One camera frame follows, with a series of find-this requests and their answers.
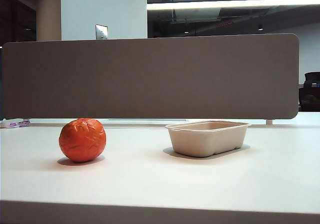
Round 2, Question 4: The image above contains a wrinkled orange fruit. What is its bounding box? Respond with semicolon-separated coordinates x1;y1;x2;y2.
58;118;108;163

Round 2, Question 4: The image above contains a beige paper lunchbox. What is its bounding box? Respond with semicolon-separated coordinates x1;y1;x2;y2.
165;120;252;158

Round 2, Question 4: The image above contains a brown fabric desk divider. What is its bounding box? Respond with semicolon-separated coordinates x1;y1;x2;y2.
1;33;300;121

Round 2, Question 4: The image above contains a long ceiling light strip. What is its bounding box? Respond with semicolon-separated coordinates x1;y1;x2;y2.
146;0;320;10

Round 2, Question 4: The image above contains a purple and white small packet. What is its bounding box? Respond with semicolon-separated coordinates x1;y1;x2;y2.
0;118;31;129

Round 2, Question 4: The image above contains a black round container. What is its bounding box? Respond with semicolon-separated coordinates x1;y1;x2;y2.
298;71;320;112

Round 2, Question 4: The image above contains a metal wall plate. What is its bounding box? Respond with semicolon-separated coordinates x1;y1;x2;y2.
95;24;109;40

